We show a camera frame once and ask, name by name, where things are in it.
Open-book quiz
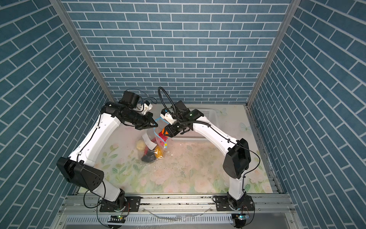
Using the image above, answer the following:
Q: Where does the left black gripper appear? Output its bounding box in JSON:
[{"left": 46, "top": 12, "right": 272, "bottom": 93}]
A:
[{"left": 124, "top": 110, "right": 159, "bottom": 129}]

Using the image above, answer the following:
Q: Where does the yellow potato toy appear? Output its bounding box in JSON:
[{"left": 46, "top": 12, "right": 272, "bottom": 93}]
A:
[{"left": 154, "top": 146, "right": 164, "bottom": 159}]

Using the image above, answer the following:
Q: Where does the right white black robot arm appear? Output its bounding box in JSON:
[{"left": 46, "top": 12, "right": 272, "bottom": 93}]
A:
[{"left": 160, "top": 108, "right": 251, "bottom": 210}]

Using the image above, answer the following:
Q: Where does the white plastic mesh basket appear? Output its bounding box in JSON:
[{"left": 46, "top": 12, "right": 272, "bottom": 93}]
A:
[{"left": 171, "top": 108, "right": 219, "bottom": 141}]

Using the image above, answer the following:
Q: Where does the clear zip top bag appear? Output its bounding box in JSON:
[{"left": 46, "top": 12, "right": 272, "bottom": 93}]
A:
[{"left": 140, "top": 117, "right": 169, "bottom": 158}]

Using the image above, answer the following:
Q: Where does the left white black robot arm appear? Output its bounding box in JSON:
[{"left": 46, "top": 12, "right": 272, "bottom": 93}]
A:
[{"left": 57, "top": 102, "right": 158, "bottom": 212}]

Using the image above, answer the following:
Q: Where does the black avocado toy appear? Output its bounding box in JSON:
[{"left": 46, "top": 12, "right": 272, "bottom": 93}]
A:
[{"left": 141, "top": 152, "right": 157, "bottom": 163}]

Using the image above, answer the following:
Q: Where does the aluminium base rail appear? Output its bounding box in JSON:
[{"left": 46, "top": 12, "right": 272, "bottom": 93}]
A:
[{"left": 52, "top": 193, "right": 301, "bottom": 229}]

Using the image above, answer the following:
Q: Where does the cream white bun toy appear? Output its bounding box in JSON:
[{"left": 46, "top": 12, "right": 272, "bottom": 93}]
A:
[{"left": 136, "top": 140, "right": 146, "bottom": 151}]

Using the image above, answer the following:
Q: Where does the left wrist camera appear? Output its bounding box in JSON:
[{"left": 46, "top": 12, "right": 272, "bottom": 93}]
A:
[{"left": 118, "top": 90, "right": 153, "bottom": 115}]

